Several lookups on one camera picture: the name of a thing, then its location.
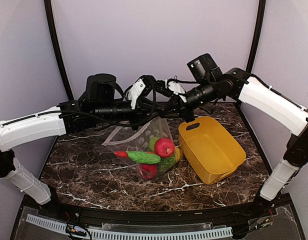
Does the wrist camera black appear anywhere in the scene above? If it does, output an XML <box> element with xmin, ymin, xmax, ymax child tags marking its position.
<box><xmin>85</xmin><ymin>73</ymin><xmax>157</xmax><ymax>111</ymax></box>
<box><xmin>156</xmin><ymin>52</ymin><xmax>224</xmax><ymax>101</ymax></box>

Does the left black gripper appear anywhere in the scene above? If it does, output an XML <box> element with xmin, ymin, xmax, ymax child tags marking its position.
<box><xmin>93</xmin><ymin>99</ymin><xmax>165</xmax><ymax>131</ymax></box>

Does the red pomegranate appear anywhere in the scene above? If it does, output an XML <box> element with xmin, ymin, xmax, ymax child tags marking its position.
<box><xmin>154</xmin><ymin>137</ymin><xmax>175</xmax><ymax>158</ymax></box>

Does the red tomato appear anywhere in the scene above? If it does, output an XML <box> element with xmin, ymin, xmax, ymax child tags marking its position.
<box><xmin>139</xmin><ymin>164</ymin><xmax>158</xmax><ymax>179</ymax></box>

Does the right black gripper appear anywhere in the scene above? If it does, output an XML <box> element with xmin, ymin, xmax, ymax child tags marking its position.
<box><xmin>160</xmin><ymin>78</ymin><xmax>218</xmax><ymax>122</ymax></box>

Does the left black frame post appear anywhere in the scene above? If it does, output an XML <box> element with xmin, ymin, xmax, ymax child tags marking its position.
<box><xmin>43</xmin><ymin>0</ymin><xmax>74</xmax><ymax>101</ymax></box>

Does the red chili pepper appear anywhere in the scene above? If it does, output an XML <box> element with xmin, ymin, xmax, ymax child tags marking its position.
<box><xmin>114</xmin><ymin>151</ymin><xmax>129</xmax><ymax>159</ymax></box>

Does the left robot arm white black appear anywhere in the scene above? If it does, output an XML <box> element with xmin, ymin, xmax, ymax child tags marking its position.
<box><xmin>0</xmin><ymin>100</ymin><xmax>155</xmax><ymax>218</ymax></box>

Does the yellow bell pepper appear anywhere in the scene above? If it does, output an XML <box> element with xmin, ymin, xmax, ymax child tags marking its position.
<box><xmin>174</xmin><ymin>147</ymin><xmax>183</xmax><ymax>162</ymax></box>

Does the clear zip top bag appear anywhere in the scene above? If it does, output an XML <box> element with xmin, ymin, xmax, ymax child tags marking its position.
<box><xmin>102</xmin><ymin>117</ymin><xmax>180</xmax><ymax>179</ymax></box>

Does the right black frame post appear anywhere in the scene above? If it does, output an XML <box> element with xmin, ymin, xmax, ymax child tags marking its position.
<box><xmin>245</xmin><ymin>0</ymin><xmax>266</xmax><ymax>73</ymax></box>

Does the green bitter gourd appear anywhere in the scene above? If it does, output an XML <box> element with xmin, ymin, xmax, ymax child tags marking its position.
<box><xmin>127</xmin><ymin>151</ymin><xmax>161</xmax><ymax>165</ymax></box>

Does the yellow plastic basket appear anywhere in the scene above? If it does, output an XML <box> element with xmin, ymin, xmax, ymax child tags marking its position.
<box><xmin>178</xmin><ymin>116</ymin><xmax>246</xmax><ymax>185</ymax></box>

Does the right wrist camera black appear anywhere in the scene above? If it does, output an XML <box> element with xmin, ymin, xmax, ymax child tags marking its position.
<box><xmin>156</xmin><ymin>52</ymin><xmax>224</xmax><ymax>101</ymax></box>

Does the black front rail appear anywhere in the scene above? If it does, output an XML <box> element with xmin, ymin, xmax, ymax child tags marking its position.
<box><xmin>39</xmin><ymin>202</ymin><xmax>277</xmax><ymax>228</ymax></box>

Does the green grape bunch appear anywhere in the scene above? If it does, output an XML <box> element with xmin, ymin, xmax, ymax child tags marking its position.
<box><xmin>157</xmin><ymin>154</ymin><xmax>176</xmax><ymax>174</ymax></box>

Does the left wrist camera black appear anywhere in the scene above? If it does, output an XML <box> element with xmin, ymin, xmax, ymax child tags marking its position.
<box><xmin>85</xmin><ymin>73</ymin><xmax>157</xmax><ymax>111</ymax></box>

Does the black frame post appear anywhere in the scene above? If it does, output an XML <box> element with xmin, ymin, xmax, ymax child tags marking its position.
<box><xmin>43</xmin><ymin>0</ymin><xmax>74</xmax><ymax>101</ymax></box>
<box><xmin>245</xmin><ymin>0</ymin><xmax>266</xmax><ymax>73</ymax></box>

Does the green apple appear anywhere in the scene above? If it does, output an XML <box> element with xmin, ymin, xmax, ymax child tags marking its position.
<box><xmin>148</xmin><ymin>136</ymin><xmax>160</xmax><ymax>152</ymax></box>

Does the grey slotted cable duct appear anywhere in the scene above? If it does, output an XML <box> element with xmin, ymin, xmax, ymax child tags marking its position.
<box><xmin>25</xmin><ymin>214</ymin><xmax>233</xmax><ymax>240</ymax></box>

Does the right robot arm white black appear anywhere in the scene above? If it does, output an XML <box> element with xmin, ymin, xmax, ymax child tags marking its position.
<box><xmin>165</xmin><ymin>66</ymin><xmax>308</xmax><ymax>217</ymax></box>

